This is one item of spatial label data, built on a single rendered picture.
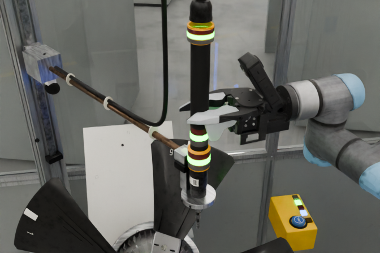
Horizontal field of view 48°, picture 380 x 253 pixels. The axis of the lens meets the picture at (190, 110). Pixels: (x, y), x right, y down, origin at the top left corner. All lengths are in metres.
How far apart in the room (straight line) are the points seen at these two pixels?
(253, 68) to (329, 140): 0.24
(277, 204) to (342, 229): 0.86
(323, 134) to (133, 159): 0.59
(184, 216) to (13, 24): 0.70
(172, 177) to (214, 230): 0.98
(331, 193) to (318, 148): 1.17
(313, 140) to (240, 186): 0.98
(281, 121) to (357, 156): 0.15
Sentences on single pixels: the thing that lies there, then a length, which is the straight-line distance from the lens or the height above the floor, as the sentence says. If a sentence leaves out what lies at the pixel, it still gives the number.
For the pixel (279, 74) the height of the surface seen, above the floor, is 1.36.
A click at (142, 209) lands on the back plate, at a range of 1.27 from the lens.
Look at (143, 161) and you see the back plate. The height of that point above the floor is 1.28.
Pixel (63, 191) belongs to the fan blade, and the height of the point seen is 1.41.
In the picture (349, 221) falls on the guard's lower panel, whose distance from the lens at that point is 2.25.
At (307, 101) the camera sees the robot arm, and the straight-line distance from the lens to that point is 0.82.
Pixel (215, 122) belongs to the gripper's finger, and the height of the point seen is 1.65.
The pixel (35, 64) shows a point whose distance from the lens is 1.23.
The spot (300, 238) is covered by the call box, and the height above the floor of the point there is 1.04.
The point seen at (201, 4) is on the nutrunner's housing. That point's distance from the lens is 0.67.
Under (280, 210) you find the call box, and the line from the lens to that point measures 1.43.
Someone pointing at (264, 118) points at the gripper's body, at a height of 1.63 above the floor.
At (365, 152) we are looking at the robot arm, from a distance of 0.86.
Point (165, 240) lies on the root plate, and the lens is 1.06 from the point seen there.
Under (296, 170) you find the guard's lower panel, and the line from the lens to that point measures 1.90.
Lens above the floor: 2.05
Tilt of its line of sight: 31 degrees down
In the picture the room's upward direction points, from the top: straight up
